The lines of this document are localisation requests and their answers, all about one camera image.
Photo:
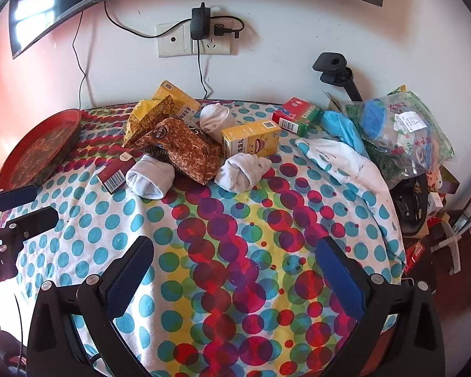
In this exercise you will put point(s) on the blue plastic wrap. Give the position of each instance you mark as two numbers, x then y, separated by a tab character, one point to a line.
341	129

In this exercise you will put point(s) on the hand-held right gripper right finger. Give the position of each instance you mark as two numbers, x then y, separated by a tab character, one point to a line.
339	279

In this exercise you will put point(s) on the white plastic stand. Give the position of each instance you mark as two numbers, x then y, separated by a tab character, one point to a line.
451	243

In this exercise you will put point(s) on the clear bag of sundries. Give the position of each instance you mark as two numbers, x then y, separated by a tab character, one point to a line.
396	133

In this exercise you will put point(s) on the brown snack bag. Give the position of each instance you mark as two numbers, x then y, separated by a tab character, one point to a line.
188	149

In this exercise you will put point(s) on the polka dot tablecloth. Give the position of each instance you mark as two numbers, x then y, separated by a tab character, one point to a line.
219	243

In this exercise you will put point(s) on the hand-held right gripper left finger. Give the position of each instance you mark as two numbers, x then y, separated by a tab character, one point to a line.
122	282

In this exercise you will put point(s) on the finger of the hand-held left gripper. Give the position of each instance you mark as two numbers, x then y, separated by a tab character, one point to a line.
35	222
17	197

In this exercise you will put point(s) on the black angled plug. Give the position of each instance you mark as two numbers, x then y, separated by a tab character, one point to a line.
225	30

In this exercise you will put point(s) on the small red pack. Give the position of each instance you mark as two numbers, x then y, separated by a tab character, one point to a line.
112	174

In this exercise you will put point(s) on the yellow snack bag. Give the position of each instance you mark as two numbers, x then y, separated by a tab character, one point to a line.
141	117

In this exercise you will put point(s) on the round red metal tray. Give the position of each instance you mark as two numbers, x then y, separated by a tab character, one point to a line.
35	153

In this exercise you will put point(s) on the white sock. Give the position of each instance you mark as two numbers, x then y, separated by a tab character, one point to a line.
149	176
239	172
216	121

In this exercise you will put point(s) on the black clamp mount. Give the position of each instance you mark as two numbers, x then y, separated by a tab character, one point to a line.
331	66

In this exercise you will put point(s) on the white power wall socket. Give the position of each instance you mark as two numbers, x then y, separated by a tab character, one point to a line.
219	45

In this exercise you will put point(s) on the black power adapter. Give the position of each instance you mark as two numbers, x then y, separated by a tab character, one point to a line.
201	23

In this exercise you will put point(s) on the red and green box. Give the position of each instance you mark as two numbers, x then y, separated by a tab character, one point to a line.
298	116

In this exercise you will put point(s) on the white coaxial wall plate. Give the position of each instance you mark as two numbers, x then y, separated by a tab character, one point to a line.
172	41

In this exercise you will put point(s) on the small yellow carton box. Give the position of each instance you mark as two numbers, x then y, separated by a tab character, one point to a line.
251	141

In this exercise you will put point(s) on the black flat screen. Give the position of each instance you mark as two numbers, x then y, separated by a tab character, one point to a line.
62	0

